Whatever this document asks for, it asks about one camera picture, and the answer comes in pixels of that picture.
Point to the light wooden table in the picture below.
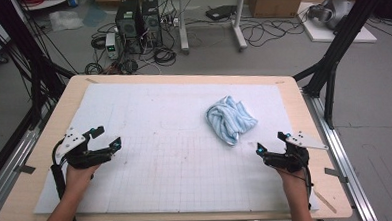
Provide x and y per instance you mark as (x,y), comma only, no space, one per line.
(182,77)

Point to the clear plastic bag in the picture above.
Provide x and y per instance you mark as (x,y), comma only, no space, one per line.
(66,20)

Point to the light blue striped towel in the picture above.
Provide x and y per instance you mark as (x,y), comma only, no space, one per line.
(231,119)

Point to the large brown cardboard box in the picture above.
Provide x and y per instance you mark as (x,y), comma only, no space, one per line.
(276,2)

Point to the black computer tower green label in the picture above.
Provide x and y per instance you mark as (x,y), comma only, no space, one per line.
(128,25)

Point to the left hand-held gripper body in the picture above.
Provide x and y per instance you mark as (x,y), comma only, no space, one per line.
(72,140)

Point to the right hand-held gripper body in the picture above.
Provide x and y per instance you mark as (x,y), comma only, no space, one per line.
(286,160)

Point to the person's left hand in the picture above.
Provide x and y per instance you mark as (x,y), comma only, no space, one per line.
(79,179)

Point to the black flat device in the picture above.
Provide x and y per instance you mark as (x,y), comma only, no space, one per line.
(220,12)

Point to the white power supply unit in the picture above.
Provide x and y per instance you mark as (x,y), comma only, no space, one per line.
(111,45)

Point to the grey tape piece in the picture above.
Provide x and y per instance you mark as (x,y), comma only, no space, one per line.
(25,169)
(335,173)

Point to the grey headset device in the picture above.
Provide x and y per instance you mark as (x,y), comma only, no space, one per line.
(333,11)

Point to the white desk leg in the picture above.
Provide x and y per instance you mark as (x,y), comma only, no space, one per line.
(238,25)
(183,24)

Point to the person's right hand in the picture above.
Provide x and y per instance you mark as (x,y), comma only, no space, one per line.
(295,178)

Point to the aluminium rail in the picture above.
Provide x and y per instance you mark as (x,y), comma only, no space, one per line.
(13,165)
(339,151)

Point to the white floor board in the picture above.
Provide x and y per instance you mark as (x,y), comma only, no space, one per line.
(321,35)

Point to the white grid mat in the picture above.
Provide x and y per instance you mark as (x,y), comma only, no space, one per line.
(159,152)

